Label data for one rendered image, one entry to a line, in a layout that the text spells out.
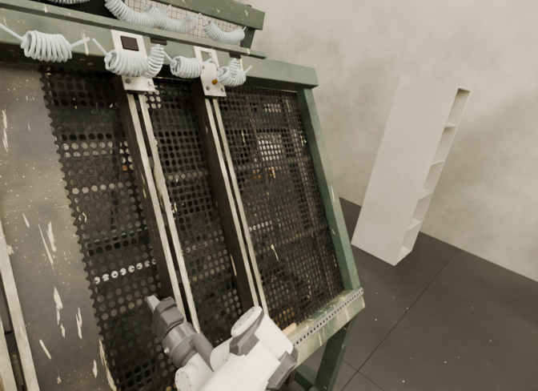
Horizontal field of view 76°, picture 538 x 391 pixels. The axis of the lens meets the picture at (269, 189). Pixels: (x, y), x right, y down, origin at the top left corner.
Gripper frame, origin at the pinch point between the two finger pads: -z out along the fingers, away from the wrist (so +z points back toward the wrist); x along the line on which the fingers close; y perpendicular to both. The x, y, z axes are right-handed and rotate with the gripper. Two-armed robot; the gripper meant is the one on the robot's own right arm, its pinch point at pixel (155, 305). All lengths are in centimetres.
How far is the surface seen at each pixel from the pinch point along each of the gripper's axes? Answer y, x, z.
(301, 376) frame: -109, -105, 22
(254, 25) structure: -111, 67, -104
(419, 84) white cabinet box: -334, 60, -77
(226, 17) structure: -89, 66, -104
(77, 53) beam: 4, 52, -52
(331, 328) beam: -84, -37, 27
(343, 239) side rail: -112, -11, 2
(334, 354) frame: -109, -72, 31
